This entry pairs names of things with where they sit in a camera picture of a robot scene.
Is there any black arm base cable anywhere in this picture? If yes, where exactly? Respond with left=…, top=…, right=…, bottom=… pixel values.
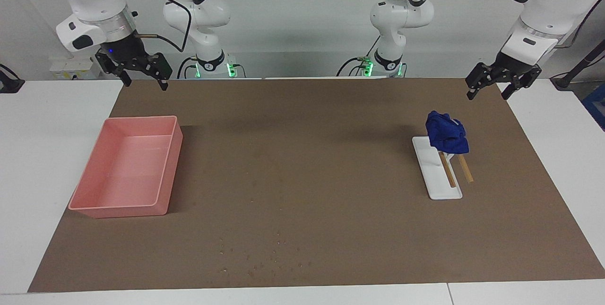
left=337, top=35, right=381, bottom=77
left=177, top=56, right=197, bottom=79

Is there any blue box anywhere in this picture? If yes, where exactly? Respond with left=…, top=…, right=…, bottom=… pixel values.
left=582, top=83, right=605, bottom=131

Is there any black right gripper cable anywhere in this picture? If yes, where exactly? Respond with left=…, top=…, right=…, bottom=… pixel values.
left=121, top=0, right=193, bottom=53

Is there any black slanted stand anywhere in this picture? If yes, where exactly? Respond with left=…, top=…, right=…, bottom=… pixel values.
left=551, top=39, right=605, bottom=90

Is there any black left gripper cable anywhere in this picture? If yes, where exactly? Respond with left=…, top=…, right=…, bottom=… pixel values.
left=555, top=0, right=605, bottom=49

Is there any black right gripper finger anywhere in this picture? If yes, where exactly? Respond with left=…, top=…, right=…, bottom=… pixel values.
left=144, top=52, right=172, bottom=90
left=96, top=52, right=132, bottom=87

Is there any white rack with wooden bars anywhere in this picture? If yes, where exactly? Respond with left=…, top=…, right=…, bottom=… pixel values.
left=412, top=136, right=475, bottom=200

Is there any black left arm base cable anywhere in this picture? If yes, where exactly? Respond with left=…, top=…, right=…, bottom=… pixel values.
left=337, top=35, right=381, bottom=77

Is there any blue towel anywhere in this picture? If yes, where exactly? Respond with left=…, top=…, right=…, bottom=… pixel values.
left=425, top=111, right=470, bottom=155

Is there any pink plastic bin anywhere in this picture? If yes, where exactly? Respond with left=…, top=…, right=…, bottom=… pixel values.
left=68, top=116, right=183, bottom=219

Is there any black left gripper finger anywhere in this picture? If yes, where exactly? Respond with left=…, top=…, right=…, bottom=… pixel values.
left=501, top=69, right=542, bottom=101
left=466, top=63, right=497, bottom=100

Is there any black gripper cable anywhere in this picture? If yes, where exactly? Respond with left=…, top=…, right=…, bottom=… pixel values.
left=555, top=0, right=605, bottom=49
left=121, top=0, right=193, bottom=53

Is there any brown table mat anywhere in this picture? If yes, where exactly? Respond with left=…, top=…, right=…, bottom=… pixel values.
left=27, top=78, right=605, bottom=293

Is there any black clamp foot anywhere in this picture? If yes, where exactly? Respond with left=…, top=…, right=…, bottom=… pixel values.
left=0, top=64, right=25, bottom=94

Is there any black right arm base cable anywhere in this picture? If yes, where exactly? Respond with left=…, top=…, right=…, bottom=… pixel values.
left=177, top=56, right=197, bottom=79

